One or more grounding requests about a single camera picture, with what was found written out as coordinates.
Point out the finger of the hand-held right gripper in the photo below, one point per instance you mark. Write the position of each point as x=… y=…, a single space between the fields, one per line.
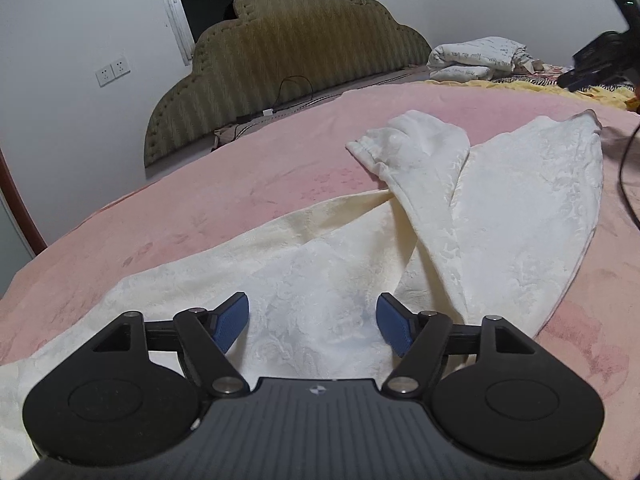
x=575 y=81

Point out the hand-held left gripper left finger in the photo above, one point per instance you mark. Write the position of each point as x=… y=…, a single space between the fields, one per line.
x=231 y=321

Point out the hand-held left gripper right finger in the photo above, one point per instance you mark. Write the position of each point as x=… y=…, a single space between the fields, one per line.
x=395 y=322

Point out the white textured pants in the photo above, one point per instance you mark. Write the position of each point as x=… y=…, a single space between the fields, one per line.
x=310 y=270

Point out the yellow blanket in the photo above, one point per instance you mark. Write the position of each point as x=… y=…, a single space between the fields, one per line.
x=600 y=94

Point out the zebra print cloth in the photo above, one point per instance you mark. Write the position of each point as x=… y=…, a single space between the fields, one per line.
x=530 y=76

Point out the folded white quilt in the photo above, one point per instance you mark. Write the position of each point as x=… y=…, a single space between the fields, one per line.
x=480 y=57

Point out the pink blanket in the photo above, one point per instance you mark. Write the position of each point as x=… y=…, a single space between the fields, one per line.
x=200 y=200

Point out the pale door panel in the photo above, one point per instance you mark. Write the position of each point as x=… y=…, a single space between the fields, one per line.
x=12 y=255

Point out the olive padded headboard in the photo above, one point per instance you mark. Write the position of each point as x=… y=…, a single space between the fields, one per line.
x=300 y=35

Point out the brown door frame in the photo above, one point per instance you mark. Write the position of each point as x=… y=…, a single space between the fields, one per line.
x=22 y=205

